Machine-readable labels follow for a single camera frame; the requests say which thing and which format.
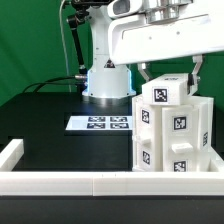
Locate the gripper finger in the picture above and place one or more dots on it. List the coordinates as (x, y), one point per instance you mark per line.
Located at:
(193, 78)
(143, 69)

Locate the white cabinet body box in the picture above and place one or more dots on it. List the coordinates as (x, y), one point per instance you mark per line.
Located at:
(204, 105)

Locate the white marker base plate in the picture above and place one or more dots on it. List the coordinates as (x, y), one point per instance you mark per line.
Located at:
(109, 123)

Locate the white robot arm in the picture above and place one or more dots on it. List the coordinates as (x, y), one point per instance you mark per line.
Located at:
(109, 81)

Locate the white cabinet top block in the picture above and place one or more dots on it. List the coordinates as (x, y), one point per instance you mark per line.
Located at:
(168, 89)

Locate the white cabinet door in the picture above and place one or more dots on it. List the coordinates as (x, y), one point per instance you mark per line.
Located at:
(179, 138)
(146, 135)

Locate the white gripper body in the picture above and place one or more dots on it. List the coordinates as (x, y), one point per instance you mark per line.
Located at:
(131, 40)

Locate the white U-shaped fence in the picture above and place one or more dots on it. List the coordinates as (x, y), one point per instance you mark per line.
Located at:
(106, 183)

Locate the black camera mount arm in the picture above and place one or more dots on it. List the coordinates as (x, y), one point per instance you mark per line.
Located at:
(74, 21)

